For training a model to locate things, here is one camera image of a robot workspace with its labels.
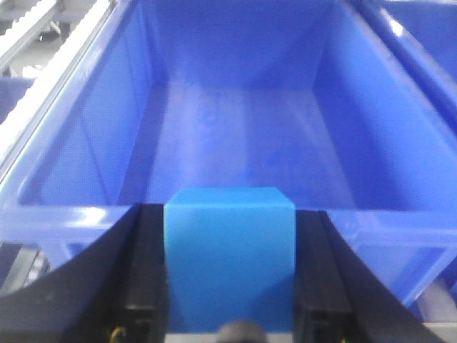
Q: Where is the blue plastic bin left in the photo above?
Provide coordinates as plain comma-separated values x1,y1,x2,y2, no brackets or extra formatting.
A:
1,1,456,305

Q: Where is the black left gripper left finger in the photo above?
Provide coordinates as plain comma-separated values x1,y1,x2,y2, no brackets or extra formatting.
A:
1,204,169,342

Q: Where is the white roller conveyor rail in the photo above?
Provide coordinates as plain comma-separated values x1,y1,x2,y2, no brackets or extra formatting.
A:
1,1,116,174

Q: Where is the blue cube block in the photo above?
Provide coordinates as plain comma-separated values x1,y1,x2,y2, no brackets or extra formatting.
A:
164,187,296,334

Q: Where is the blue bin rear left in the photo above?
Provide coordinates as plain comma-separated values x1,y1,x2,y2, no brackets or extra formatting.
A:
360,0,457,104

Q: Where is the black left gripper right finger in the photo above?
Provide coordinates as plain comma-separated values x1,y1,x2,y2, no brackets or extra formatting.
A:
292,210,441,342

